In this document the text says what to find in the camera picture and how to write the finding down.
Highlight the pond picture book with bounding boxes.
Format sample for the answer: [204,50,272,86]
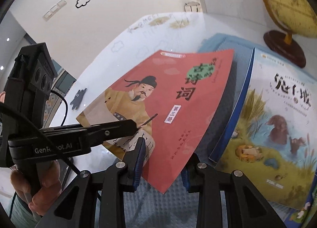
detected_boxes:
[210,48,316,209]

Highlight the blue desk mat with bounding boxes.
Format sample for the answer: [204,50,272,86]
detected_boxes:
[121,33,317,228]

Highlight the person's left hand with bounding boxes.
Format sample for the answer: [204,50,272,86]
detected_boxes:
[10,160,62,216]

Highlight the pink poetry book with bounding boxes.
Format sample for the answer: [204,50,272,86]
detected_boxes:
[77,49,234,193]

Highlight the wall light switch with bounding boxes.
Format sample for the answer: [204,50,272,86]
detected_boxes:
[43,0,67,21]

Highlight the vintage globe on stand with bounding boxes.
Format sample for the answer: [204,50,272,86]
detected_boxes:
[262,0,316,68]

